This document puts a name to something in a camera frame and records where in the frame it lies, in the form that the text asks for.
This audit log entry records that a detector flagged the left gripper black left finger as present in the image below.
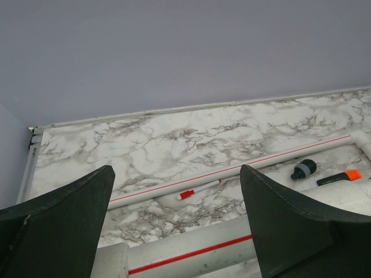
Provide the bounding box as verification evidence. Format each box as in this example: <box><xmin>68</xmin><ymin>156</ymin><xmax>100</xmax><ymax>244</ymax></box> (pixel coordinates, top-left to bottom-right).
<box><xmin>1</xmin><ymin>165</ymin><xmax>115</xmax><ymax>277</ymax></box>

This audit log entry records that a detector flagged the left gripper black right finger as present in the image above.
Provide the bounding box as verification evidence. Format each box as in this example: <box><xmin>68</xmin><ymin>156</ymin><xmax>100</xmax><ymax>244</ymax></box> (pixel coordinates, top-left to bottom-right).
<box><xmin>240</xmin><ymin>165</ymin><xmax>370</xmax><ymax>277</ymax></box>

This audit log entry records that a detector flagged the white PVC pipe frame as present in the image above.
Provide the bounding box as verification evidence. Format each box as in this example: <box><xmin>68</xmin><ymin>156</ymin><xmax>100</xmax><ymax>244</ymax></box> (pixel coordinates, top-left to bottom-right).
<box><xmin>90</xmin><ymin>130</ymin><xmax>370</xmax><ymax>277</ymax></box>

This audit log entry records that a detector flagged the small black round fitting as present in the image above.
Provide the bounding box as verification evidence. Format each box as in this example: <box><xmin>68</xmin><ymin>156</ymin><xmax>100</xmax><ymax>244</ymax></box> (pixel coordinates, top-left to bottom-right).
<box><xmin>290</xmin><ymin>159</ymin><xmax>317</xmax><ymax>181</ymax></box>

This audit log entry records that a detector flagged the black orange tool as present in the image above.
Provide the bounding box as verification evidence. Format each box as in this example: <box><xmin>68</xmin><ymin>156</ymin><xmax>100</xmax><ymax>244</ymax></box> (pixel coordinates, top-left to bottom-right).
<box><xmin>317</xmin><ymin>169</ymin><xmax>362</xmax><ymax>186</ymax></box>

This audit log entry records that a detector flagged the red capped white marker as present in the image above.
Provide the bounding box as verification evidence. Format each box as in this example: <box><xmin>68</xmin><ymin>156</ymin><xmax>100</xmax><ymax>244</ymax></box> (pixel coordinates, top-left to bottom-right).
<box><xmin>177</xmin><ymin>180</ymin><xmax>221</xmax><ymax>200</ymax></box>

